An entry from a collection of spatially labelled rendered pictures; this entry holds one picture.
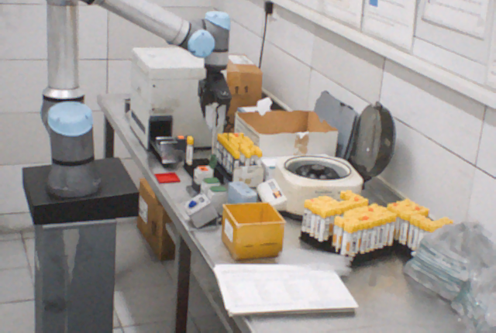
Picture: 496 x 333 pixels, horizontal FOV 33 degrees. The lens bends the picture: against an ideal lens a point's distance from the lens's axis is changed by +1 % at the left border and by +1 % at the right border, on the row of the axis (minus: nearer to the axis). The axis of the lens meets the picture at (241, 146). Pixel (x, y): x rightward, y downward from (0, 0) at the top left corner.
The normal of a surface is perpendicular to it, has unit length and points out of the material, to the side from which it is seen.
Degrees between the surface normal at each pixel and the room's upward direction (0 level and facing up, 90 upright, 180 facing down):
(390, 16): 94
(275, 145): 91
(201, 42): 90
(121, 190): 4
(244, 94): 90
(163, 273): 0
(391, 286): 0
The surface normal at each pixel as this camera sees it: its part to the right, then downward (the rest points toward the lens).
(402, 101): -0.94, 0.04
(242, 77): 0.22, 0.31
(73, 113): 0.06, -0.89
